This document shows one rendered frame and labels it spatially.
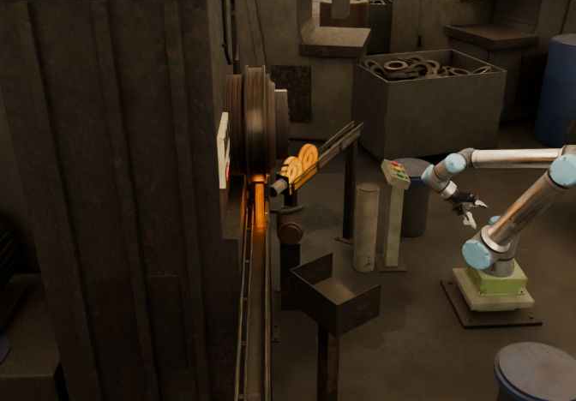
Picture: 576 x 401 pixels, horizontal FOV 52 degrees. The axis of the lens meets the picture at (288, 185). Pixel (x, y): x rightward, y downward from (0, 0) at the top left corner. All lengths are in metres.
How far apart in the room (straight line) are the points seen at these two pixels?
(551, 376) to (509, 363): 0.14
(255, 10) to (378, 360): 3.12
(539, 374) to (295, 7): 3.52
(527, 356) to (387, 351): 0.78
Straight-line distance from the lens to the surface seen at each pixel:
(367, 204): 3.22
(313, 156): 3.07
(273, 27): 5.03
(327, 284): 2.28
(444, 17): 6.18
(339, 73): 5.01
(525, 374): 2.31
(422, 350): 2.97
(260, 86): 2.21
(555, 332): 3.28
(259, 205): 2.44
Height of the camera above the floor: 1.91
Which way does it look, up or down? 25 degrees down
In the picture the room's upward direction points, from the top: straight up
